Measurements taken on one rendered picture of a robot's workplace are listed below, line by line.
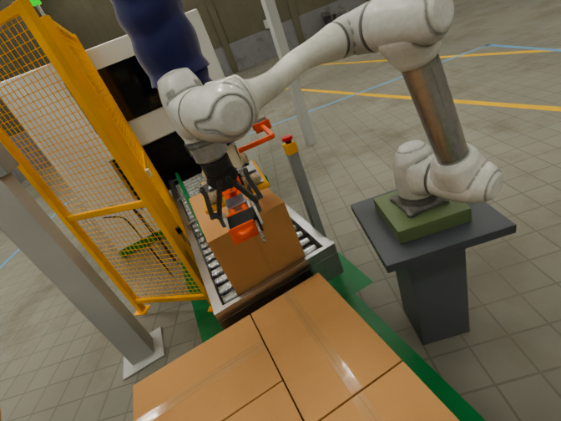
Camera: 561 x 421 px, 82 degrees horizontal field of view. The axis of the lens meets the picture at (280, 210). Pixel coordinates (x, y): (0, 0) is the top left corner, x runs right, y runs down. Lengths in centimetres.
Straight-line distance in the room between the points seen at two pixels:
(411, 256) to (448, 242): 15
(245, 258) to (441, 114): 102
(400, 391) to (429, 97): 92
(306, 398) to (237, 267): 64
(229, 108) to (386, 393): 103
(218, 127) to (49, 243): 170
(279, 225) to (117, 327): 139
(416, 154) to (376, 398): 87
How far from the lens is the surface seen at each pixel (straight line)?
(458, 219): 146
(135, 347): 260
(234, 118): 59
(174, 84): 76
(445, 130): 112
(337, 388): 130
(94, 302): 236
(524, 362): 199
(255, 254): 157
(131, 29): 132
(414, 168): 134
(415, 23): 90
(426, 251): 136
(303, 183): 214
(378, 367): 131
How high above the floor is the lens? 167
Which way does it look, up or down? 30 degrees down
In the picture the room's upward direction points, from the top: 22 degrees counter-clockwise
